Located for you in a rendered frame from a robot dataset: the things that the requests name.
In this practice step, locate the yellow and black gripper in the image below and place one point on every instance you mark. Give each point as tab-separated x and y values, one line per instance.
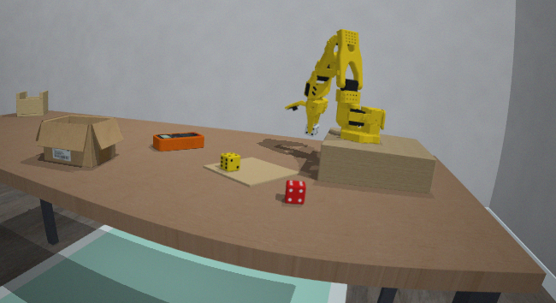
315	106

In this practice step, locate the orange digital multimeter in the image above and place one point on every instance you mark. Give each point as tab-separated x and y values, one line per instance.
179	141

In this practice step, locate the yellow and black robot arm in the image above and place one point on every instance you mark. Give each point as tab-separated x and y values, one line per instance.
348	97

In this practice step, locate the white die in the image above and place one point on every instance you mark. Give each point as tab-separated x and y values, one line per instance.
314	130

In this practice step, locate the red die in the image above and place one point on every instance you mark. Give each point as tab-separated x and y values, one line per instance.
295	192

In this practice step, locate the yellow die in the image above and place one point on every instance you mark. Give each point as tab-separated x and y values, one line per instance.
230	161

